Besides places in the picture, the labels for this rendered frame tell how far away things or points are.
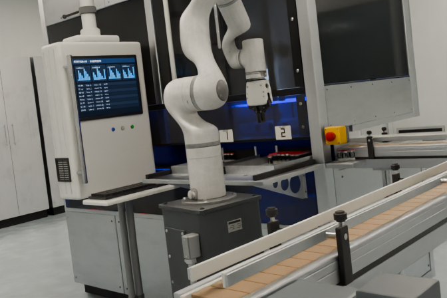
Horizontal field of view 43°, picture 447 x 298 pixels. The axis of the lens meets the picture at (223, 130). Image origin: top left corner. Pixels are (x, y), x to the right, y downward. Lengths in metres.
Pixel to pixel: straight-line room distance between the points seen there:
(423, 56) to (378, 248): 6.19
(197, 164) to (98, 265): 2.00
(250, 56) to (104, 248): 1.87
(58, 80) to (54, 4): 1.13
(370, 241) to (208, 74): 0.99
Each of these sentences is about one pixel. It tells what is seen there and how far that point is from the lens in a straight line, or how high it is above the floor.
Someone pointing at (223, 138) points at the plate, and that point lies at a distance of 2.73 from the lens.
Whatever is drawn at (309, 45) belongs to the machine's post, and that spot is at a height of 1.38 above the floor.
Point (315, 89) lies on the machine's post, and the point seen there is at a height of 1.19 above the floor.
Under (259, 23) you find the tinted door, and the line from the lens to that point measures 2.56.
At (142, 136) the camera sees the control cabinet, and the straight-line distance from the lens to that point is 2.98.
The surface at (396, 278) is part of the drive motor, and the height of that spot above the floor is 0.96.
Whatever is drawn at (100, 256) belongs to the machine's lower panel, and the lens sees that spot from 3.72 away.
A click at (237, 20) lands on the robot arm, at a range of 2.15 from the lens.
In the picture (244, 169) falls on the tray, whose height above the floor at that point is 0.90.
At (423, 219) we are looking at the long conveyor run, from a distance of 1.19.
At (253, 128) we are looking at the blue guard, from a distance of 2.60.
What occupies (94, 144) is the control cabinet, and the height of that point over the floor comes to 1.05.
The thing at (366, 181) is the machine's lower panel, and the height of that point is 0.74.
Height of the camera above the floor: 1.19
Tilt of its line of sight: 3 degrees down
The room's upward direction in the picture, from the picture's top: 7 degrees counter-clockwise
